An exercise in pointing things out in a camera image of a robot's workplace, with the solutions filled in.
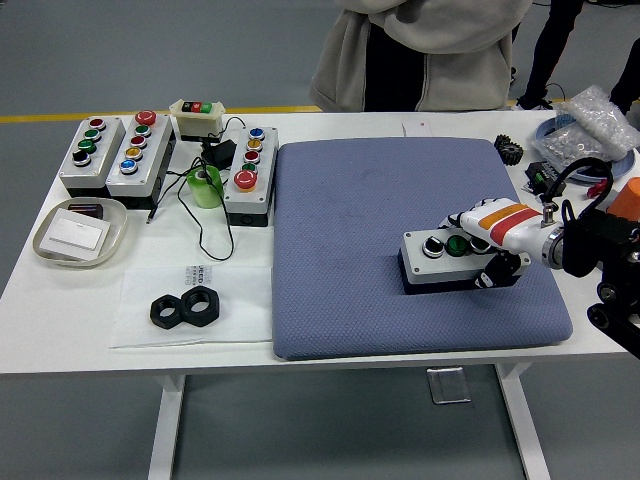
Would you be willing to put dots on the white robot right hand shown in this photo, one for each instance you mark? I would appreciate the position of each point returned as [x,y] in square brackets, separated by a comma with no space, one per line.
[505,225]

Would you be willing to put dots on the grey four-button control box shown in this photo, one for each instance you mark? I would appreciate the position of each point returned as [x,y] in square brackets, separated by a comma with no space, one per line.
[420,267]

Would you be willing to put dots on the narrow grey emergency-stop button box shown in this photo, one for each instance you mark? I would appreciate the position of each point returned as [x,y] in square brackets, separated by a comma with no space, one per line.
[265,165]

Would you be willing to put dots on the wide grey emergency-stop button box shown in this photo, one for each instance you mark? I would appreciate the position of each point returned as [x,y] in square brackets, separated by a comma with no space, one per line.
[150,160]

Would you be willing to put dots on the black module with green terminal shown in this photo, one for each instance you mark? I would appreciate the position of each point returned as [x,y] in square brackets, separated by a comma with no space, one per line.
[537,175]

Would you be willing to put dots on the black toothed gear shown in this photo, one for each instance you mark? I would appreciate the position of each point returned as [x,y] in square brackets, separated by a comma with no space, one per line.
[509,150]

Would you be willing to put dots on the small red clip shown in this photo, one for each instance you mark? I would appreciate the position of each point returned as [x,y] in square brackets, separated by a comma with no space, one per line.
[595,189]

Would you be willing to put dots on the blue round plate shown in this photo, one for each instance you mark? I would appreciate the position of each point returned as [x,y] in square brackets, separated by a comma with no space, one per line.
[545,131]

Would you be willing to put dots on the orange cylinder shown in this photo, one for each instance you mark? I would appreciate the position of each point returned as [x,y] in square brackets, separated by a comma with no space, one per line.
[630,197]

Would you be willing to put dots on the bubble-wrap bag of washers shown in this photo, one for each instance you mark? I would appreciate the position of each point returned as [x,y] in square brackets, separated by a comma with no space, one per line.
[595,125]

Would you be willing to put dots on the blue-grey woven mat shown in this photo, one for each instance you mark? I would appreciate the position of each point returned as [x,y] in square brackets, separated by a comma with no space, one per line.
[350,250]

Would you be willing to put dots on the person in black trousers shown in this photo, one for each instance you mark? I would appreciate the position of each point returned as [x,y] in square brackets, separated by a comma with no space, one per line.
[555,45]

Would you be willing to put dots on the white table leg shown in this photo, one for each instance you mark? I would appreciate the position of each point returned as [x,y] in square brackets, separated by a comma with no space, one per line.
[165,430]
[525,430]

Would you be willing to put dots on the black power adapter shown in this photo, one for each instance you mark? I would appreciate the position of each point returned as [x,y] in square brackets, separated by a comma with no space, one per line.
[220,152]

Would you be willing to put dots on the green tape roll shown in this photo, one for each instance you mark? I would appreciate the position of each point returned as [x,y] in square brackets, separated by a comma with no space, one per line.
[205,195]

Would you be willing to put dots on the large black hex nut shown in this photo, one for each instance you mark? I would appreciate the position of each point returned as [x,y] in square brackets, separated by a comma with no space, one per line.
[210,315]

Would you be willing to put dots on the small black hex nut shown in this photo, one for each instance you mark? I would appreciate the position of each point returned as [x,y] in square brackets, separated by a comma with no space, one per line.
[157,320]

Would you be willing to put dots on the clear printed plastic bag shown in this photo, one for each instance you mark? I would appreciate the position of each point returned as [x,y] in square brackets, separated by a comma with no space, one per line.
[140,300]

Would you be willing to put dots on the white shallow tray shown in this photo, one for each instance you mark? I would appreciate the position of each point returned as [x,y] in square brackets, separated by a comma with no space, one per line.
[117,220]

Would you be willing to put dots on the grey box with black knob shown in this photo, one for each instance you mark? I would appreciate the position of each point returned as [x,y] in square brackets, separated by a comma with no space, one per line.
[107,145]

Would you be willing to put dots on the metal bracket under table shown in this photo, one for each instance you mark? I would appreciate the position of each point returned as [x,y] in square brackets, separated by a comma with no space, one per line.
[450,385]

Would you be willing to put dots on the cream red-green switch box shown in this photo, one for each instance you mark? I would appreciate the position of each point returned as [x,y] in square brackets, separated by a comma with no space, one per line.
[197,120]

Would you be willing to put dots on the white wall switch panel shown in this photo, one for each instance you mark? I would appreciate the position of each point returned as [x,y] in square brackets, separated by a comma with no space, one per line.
[75,235]

